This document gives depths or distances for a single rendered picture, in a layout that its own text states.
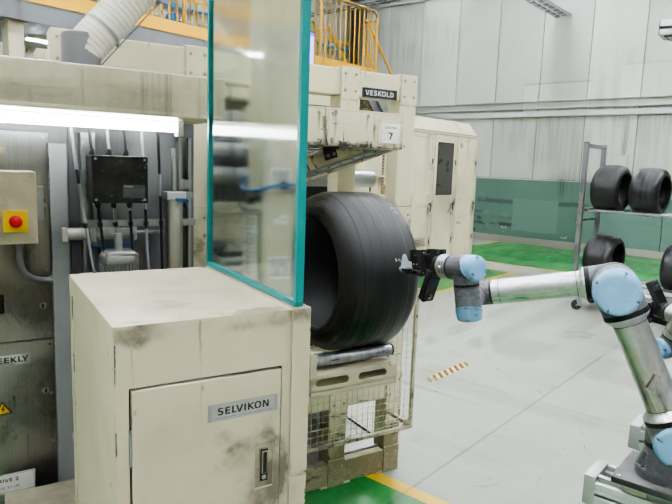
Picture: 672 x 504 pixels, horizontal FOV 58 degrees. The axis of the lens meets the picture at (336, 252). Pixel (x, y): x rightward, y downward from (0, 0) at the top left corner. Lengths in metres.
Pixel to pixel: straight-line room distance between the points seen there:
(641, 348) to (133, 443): 1.24
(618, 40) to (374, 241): 11.84
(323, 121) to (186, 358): 1.38
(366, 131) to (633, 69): 11.17
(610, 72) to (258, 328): 12.57
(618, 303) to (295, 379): 0.85
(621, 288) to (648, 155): 11.49
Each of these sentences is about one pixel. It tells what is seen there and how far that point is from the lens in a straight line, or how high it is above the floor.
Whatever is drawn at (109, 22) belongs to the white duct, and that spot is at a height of 1.98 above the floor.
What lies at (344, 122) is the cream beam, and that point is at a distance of 2.40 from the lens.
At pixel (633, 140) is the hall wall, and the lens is 13.22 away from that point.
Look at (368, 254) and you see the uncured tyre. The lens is 1.96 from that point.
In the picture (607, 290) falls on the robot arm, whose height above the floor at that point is 1.27.
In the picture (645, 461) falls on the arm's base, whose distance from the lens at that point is 2.02.
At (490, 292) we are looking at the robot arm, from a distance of 1.87.
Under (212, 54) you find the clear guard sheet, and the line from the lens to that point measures 1.73.
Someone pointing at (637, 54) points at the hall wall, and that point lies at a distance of 13.42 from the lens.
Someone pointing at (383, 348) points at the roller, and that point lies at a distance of 2.22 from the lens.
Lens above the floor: 1.56
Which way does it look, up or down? 8 degrees down
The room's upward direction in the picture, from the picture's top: 2 degrees clockwise
